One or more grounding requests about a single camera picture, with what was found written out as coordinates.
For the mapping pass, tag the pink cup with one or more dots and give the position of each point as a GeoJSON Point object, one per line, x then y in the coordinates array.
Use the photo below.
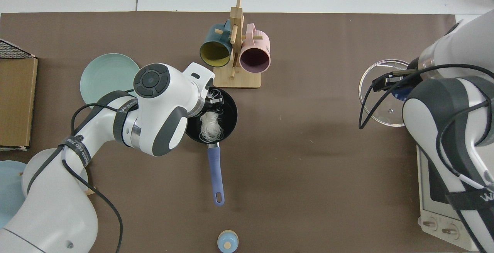
{"type": "Point", "coordinates": [254, 58]}

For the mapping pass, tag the light blue plate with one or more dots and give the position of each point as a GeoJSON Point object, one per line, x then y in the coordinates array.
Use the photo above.
{"type": "Point", "coordinates": [7, 191]}

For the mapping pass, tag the white vermicelli bundle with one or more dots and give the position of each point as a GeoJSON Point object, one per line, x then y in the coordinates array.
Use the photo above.
{"type": "Point", "coordinates": [210, 123]}

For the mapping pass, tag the green plate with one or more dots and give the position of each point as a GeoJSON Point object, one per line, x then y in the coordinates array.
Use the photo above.
{"type": "Point", "coordinates": [104, 75]}

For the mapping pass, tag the wooden cup stand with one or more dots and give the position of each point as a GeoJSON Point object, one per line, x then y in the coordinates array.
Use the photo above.
{"type": "Point", "coordinates": [237, 81]}

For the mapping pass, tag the pale toaster oven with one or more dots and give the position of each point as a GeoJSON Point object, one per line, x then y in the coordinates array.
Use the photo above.
{"type": "Point", "coordinates": [432, 214]}

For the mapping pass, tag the brown table cloth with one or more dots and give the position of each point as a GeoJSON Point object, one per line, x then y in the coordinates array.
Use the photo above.
{"type": "Point", "coordinates": [347, 160]}

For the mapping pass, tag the glass lid with blue knob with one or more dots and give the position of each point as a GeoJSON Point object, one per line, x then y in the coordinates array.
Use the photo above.
{"type": "Point", "coordinates": [386, 116]}

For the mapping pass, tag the wooden plate rack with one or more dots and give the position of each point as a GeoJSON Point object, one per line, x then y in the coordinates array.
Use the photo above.
{"type": "Point", "coordinates": [90, 192]}

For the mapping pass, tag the small blue round thing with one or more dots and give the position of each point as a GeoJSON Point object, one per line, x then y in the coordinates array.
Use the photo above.
{"type": "Point", "coordinates": [224, 239]}

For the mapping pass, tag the dark teal cup yellow inside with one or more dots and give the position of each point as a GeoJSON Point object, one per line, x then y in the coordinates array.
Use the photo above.
{"type": "Point", "coordinates": [216, 52]}

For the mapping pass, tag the white plate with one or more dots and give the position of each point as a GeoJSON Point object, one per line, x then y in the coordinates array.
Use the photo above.
{"type": "Point", "coordinates": [34, 166]}

